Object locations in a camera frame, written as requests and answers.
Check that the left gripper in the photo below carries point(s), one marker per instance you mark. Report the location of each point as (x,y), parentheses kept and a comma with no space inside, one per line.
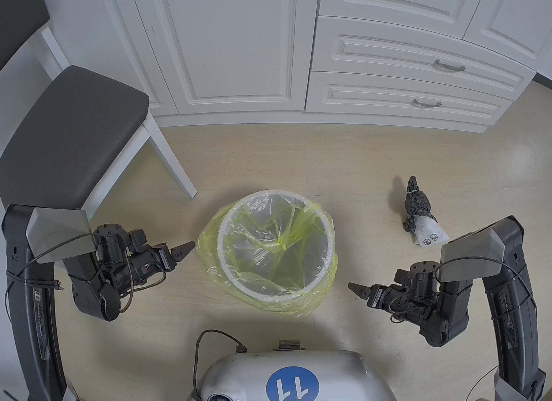
(151,263)

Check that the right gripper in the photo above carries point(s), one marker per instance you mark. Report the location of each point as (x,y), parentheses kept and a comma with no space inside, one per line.
(384,298)

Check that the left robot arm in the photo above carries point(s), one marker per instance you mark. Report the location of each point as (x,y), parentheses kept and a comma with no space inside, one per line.
(30,304)

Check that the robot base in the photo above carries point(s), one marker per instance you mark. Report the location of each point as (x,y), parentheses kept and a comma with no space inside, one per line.
(297,373)

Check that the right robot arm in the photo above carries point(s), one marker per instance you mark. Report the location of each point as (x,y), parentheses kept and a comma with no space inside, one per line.
(513,304)

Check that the yellow-green plastic bag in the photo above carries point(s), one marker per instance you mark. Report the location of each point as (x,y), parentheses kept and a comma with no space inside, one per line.
(209,244)

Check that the white trash bin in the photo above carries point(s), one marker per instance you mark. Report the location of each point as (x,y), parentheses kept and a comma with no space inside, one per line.
(224,257)

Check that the crumpled black plastic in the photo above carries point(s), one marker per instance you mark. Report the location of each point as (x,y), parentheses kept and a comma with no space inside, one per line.
(416,205)

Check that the crumpled white paper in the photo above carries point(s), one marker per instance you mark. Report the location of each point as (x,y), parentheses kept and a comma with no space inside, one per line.
(431,233)

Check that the white chair grey seat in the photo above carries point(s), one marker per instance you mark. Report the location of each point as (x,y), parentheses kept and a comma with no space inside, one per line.
(73,123)

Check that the white wardrobe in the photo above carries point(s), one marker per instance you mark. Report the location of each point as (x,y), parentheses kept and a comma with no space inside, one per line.
(241,32)

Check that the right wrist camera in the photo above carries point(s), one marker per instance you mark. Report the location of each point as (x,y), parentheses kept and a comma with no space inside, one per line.
(401,279)

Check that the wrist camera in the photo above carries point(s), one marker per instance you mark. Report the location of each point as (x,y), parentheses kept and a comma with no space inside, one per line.
(138,239)
(401,279)

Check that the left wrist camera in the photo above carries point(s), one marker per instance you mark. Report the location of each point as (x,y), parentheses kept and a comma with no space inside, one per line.
(138,239)

